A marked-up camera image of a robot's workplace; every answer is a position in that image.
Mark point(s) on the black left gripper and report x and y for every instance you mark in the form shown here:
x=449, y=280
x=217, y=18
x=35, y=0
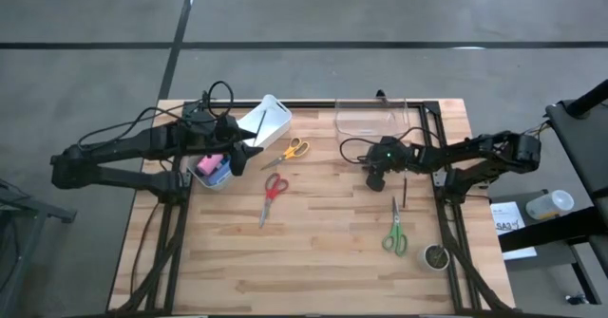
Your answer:
x=218, y=135

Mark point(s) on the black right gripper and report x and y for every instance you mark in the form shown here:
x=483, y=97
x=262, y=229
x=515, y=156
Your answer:
x=390, y=155

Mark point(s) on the paintbrush with orange tip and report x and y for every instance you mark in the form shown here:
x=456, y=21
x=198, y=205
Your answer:
x=260, y=125

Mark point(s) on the pink paint bottle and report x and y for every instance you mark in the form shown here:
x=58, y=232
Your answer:
x=210, y=163

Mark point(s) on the large blue paint bottle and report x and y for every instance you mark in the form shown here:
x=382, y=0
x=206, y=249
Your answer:
x=219, y=175

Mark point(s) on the short dark paintbrush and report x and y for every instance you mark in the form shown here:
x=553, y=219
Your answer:
x=404, y=193

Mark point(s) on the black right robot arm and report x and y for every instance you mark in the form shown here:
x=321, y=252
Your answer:
x=456, y=154

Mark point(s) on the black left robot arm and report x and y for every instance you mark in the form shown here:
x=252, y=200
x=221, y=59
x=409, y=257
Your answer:
x=119, y=149

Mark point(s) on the white plastic bin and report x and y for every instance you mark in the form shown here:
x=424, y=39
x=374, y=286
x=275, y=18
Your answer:
x=275, y=118

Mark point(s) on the clear plastic bin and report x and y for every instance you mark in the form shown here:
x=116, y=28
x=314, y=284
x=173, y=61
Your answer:
x=366, y=118

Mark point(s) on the grey plastic bin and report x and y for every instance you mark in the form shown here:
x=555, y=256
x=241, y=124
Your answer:
x=195, y=172

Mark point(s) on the small black clamp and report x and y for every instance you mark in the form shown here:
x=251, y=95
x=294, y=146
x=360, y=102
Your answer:
x=380, y=94
x=205, y=96

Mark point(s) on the white printed paper sheet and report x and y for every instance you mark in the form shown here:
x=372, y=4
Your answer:
x=506, y=213

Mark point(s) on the clear plastic jar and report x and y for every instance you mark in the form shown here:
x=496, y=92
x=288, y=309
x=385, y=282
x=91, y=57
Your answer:
x=546, y=205

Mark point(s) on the black side cart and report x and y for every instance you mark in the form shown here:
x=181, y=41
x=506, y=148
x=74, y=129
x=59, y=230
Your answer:
x=579, y=137

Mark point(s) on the black metal rack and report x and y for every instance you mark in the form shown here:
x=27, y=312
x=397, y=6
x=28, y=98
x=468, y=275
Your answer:
x=43, y=210

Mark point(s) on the small black device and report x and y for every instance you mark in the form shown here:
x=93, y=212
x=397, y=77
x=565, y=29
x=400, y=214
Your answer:
x=576, y=300

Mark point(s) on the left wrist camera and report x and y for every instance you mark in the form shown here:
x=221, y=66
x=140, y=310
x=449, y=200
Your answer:
x=236, y=167

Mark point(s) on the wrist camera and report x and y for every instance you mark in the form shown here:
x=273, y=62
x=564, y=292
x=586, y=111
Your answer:
x=236, y=167
x=375, y=182

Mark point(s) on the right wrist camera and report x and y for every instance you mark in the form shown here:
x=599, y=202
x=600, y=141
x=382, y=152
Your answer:
x=375, y=182

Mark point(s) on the black aluminium frame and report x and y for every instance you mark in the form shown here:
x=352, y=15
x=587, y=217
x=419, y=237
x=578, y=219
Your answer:
x=309, y=104

